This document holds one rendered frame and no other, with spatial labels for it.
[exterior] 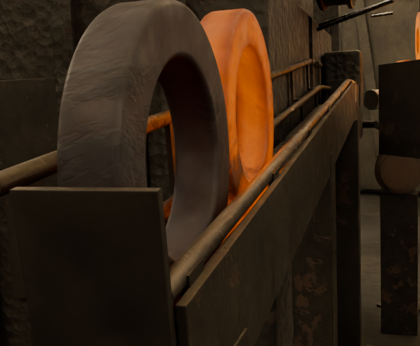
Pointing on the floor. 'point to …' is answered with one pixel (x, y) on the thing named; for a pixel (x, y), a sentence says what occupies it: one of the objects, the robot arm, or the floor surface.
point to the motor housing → (399, 242)
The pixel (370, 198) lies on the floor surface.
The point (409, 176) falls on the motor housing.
